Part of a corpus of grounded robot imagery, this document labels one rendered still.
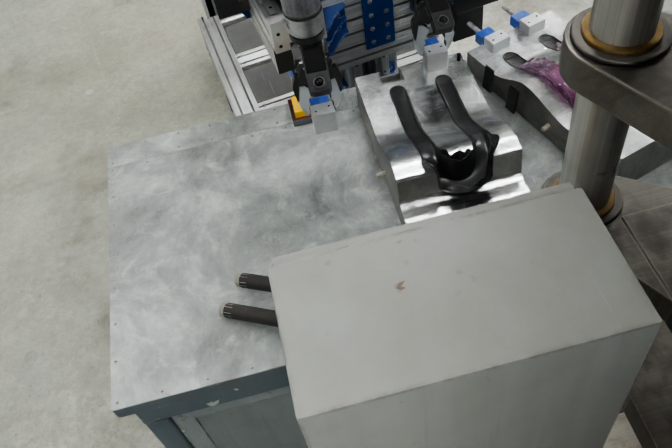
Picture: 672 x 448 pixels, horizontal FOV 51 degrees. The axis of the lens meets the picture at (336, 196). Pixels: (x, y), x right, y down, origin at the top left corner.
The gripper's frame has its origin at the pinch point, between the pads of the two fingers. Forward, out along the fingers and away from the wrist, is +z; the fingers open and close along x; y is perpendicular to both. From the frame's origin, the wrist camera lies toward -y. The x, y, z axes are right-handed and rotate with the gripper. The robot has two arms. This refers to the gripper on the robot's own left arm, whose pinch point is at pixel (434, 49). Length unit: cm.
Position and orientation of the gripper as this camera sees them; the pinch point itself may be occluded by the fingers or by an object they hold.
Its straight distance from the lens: 166.8
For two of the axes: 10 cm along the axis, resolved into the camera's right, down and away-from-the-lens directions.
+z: 1.2, 6.4, 7.6
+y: -2.2, -7.3, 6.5
